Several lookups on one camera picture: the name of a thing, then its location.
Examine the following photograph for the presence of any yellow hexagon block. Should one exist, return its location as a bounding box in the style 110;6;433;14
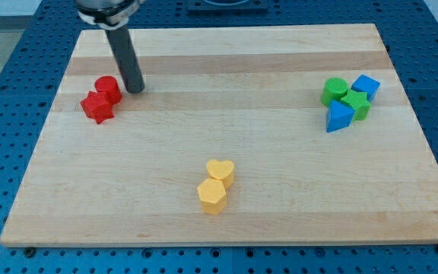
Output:
196;178;227;215

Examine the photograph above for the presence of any red cylinder block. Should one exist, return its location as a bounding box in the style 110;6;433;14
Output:
94;75;122;105

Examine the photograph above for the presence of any green star block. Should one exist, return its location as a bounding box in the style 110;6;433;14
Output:
340;89;371;120

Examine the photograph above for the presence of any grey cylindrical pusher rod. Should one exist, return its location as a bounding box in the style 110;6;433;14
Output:
105;25;145;94

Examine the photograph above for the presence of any red star block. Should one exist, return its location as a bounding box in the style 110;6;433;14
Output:
80;91;114;124

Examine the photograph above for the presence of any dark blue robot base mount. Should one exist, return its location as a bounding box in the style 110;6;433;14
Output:
186;0;268;12

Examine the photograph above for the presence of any blue cube block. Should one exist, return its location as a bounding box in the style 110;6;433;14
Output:
351;75;380;102

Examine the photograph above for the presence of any green cylinder block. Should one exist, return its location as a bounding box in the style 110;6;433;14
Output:
320;78;349;107

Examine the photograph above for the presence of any wooden board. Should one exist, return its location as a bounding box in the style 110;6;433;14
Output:
0;24;438;247

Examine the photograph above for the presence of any yellow heart block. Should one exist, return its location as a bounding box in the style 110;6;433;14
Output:
206;159;235;189

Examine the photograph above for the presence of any blue triangle block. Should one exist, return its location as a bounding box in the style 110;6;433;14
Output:
326;100;355;132

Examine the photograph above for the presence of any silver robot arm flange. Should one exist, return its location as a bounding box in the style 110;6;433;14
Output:
74;0;146;30

